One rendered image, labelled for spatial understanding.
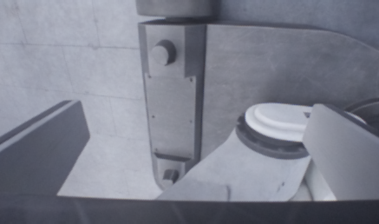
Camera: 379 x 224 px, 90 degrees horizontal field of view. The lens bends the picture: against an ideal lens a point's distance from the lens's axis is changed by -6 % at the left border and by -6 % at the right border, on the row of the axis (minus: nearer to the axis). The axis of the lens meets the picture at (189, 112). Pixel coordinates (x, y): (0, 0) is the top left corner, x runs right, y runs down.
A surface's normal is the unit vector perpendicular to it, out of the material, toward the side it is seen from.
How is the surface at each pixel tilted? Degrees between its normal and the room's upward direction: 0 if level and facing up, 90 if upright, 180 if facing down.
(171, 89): 0
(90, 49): 0
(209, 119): 0
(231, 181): 90
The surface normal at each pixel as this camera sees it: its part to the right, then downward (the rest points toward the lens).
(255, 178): 0.01, -0.88
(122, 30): -0.21, 0.47
